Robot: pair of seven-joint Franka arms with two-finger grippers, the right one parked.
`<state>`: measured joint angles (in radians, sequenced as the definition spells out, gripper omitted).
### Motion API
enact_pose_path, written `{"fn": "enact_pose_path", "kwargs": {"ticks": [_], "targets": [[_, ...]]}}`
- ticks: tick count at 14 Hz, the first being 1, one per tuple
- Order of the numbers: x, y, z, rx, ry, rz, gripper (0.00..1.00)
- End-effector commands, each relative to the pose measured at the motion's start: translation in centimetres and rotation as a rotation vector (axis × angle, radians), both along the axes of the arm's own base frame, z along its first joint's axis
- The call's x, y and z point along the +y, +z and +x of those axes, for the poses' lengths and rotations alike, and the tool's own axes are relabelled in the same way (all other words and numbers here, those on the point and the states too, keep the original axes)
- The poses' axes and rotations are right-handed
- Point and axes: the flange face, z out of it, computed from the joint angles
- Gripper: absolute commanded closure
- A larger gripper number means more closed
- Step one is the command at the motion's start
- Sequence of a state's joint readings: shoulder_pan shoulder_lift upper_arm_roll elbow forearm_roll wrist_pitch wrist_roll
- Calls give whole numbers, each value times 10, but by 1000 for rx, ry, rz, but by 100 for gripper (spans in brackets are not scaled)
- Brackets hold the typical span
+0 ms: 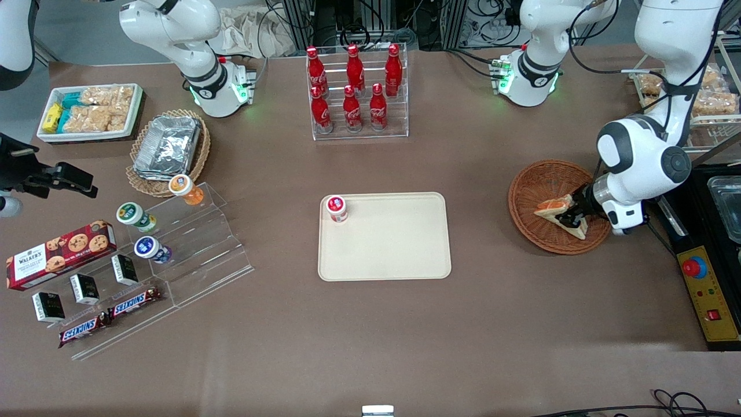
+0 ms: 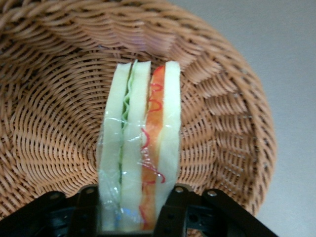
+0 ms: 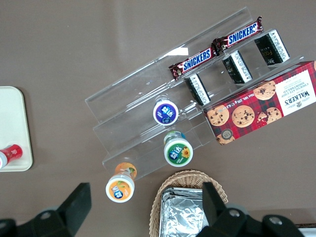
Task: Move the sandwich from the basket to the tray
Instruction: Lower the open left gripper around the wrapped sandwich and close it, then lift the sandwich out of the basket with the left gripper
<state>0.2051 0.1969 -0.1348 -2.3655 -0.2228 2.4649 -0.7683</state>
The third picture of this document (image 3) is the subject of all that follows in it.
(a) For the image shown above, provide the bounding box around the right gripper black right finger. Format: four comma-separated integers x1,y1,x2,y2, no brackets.
201,182,250,237

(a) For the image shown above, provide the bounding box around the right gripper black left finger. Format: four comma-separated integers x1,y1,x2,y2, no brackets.
14,182,92,237

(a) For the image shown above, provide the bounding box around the light tan wicker basket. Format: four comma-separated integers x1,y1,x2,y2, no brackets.
149,169,229,237

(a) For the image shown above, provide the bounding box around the beige plastic tray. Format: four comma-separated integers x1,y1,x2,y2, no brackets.
0,85,34,172

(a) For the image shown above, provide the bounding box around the silver foil pack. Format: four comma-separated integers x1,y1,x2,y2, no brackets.
165,189,211,237
159,187,173,237

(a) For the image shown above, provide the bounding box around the orange cap small bottle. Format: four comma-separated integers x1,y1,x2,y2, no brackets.
105,162,138,203

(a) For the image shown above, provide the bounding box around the green cap small bottle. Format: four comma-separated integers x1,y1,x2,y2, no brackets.
163,130,194,168

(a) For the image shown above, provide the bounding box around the red cap small bottle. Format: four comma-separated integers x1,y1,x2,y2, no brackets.
0,144,24,170

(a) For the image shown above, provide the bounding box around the white rectangular bin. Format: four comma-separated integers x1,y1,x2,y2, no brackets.
297,223,316,237

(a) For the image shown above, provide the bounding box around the purple cap small bottle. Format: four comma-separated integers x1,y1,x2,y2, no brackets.
152,97,179,127

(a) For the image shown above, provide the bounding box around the red Walkers cookie box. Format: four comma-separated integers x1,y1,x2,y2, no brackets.
202,60,316,146

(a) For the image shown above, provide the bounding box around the small black box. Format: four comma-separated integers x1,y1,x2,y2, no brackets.
254,29,290,67
184,73,211,107
222,49,253,85

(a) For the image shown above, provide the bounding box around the clear acrylic stepped stand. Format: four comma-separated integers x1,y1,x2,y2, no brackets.
84,6,308,185

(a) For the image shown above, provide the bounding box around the Snickers chocolate bar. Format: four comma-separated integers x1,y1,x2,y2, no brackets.
211,15,264,52
168,46,219,81

